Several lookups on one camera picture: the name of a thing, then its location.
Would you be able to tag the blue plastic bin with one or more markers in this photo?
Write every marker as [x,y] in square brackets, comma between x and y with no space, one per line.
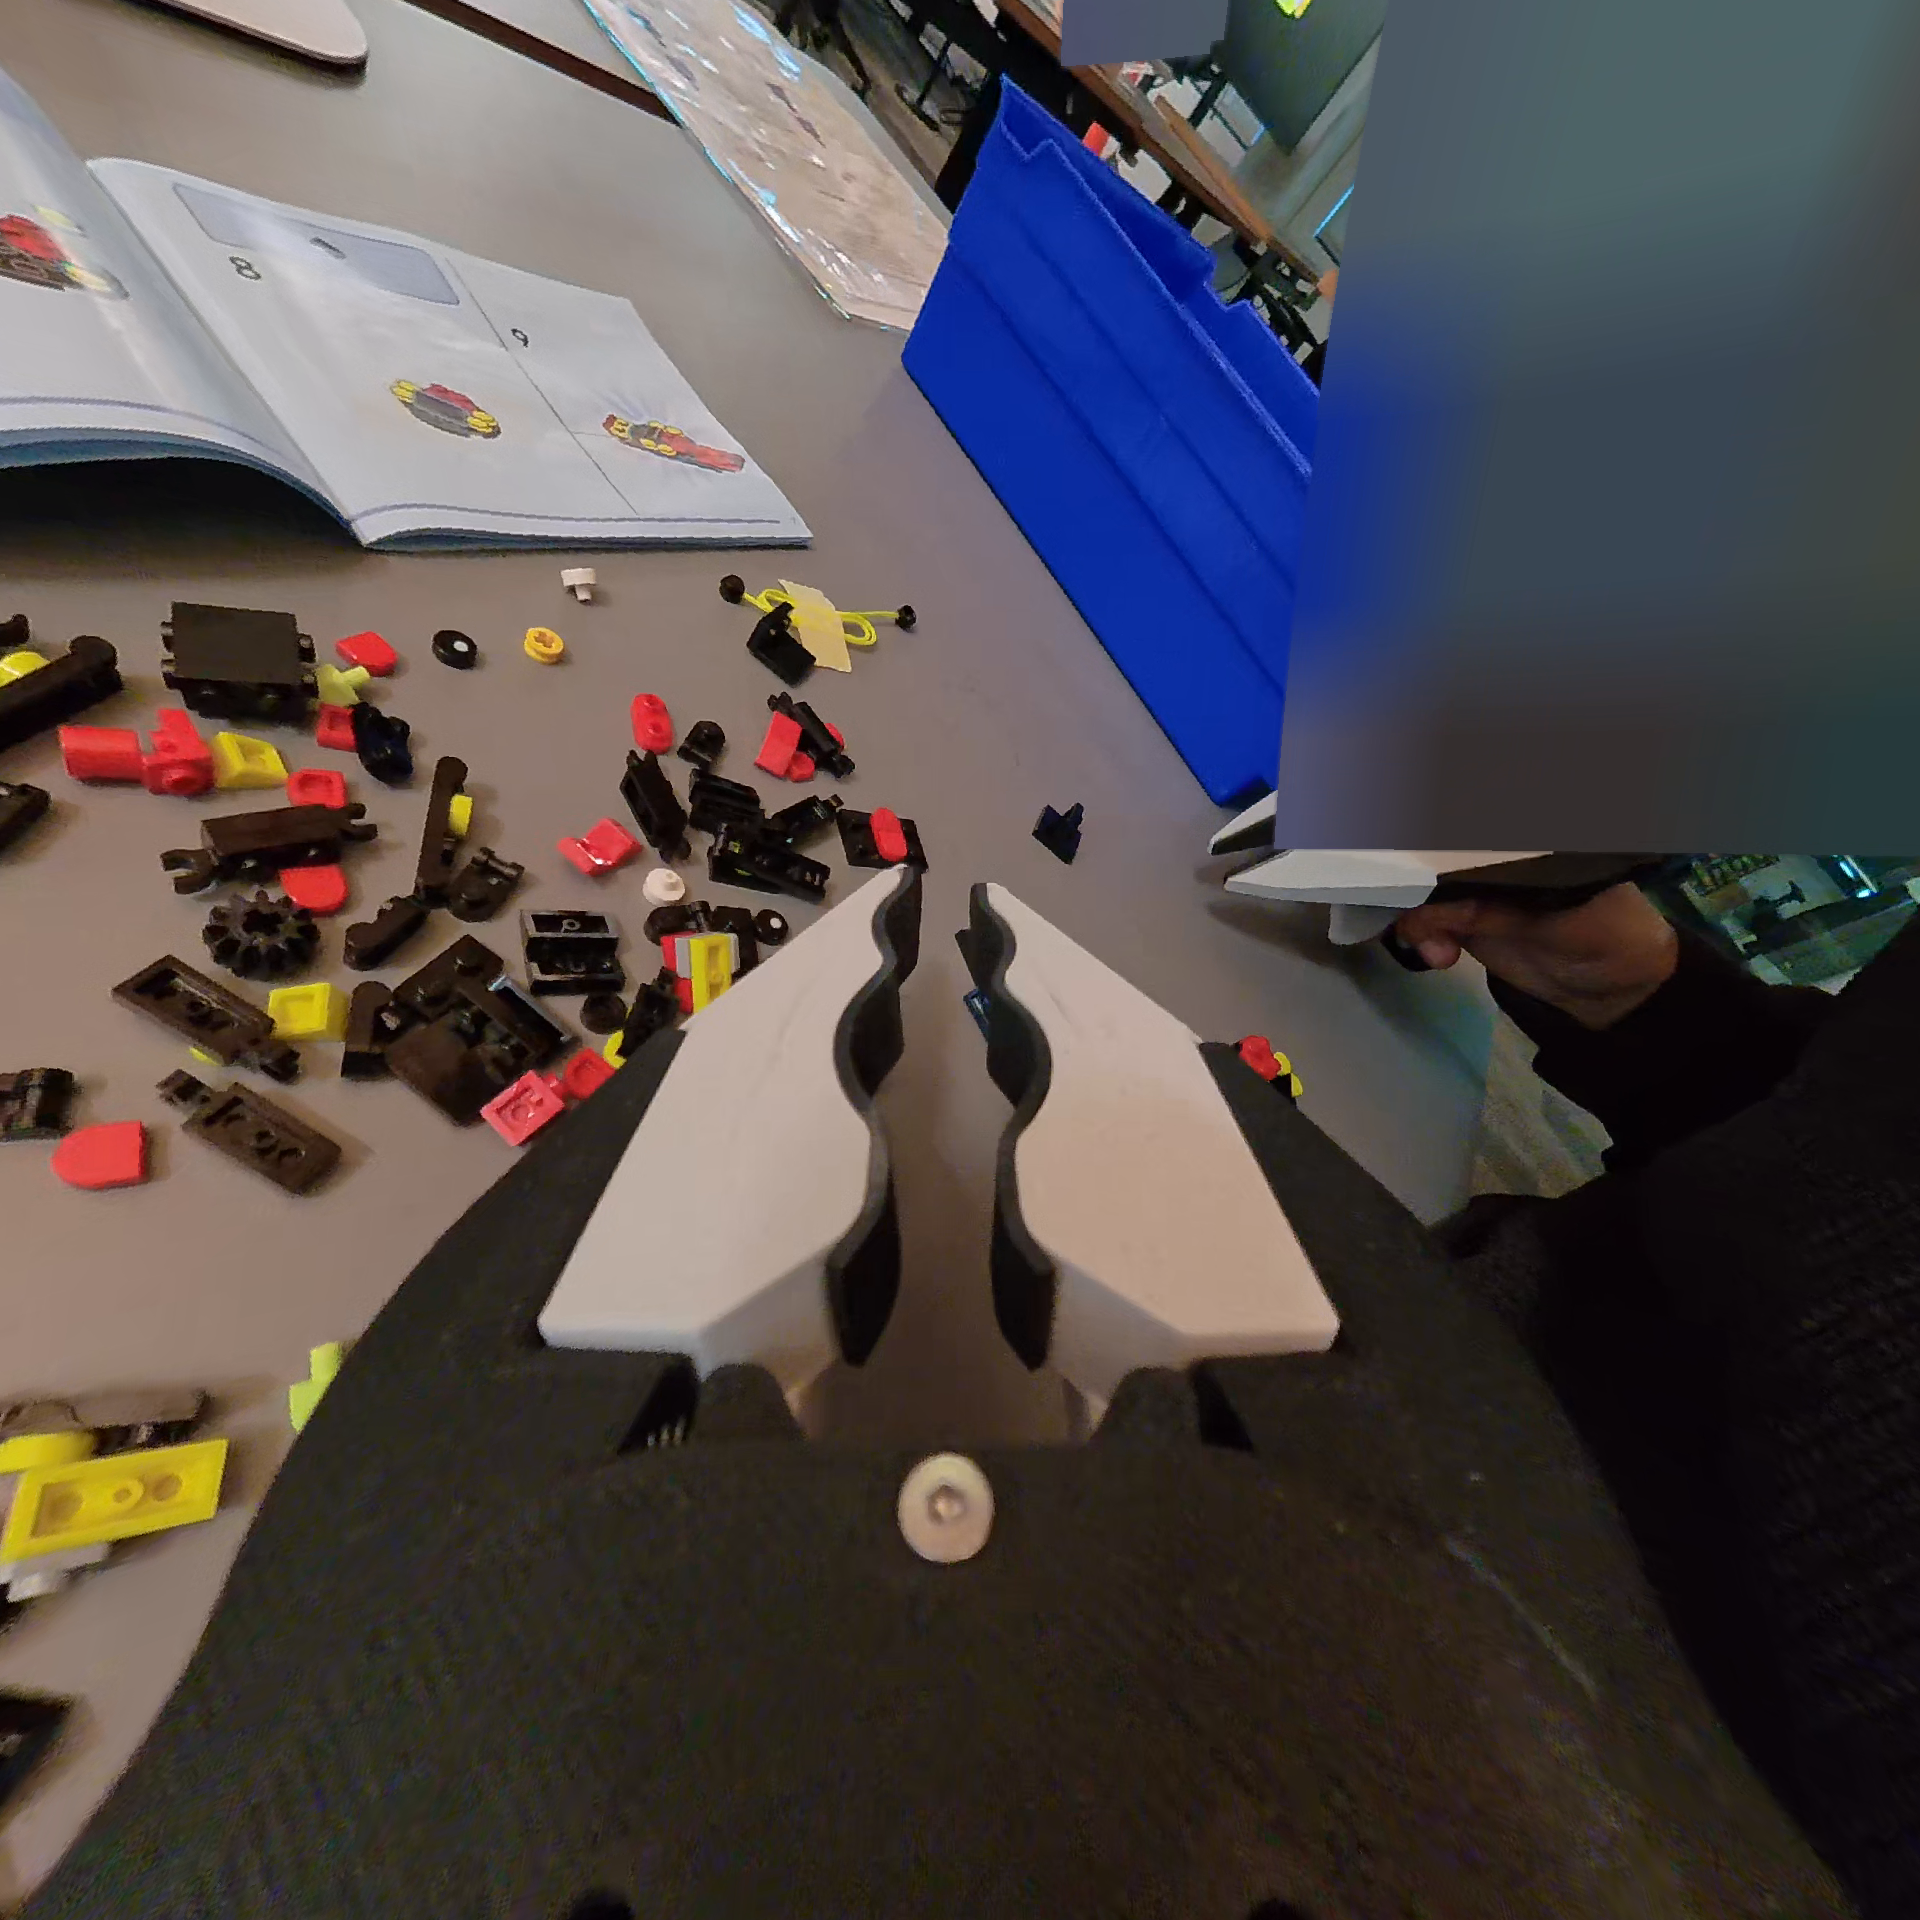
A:
[1109,451]

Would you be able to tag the lego instruction booklet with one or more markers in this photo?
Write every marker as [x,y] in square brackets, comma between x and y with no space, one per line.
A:
[376,359]

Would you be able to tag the white flat board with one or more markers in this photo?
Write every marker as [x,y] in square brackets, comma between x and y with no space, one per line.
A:
[281,20]

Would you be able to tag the pale yellow flat plastic piece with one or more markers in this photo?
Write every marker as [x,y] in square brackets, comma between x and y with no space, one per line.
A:
[825,630]

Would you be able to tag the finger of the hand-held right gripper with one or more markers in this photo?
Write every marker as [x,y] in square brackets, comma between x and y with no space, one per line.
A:
[1250,836]
[1336,879]

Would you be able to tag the pile of loose lego pieces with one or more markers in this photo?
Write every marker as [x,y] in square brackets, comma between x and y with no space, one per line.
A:
[449,932]

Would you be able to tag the person's right hand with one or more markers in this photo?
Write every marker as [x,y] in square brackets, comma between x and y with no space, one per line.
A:
[1562,953]

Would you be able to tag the clear plastic bag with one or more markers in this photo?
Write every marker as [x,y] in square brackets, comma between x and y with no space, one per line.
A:
[796,148]

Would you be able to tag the small black yellow lego assembly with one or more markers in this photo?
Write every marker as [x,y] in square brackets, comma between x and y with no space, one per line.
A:
[1264,1057]

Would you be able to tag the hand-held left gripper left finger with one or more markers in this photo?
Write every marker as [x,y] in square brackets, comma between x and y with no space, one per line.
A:
[724,1170]

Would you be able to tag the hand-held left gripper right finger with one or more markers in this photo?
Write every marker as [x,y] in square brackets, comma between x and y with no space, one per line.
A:
[1157,1185]

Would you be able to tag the dark lego clip plate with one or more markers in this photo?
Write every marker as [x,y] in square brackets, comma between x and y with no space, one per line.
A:
[1057,831]

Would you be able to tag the person's right forearm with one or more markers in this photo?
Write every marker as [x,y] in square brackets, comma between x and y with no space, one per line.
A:
[1668,1051]

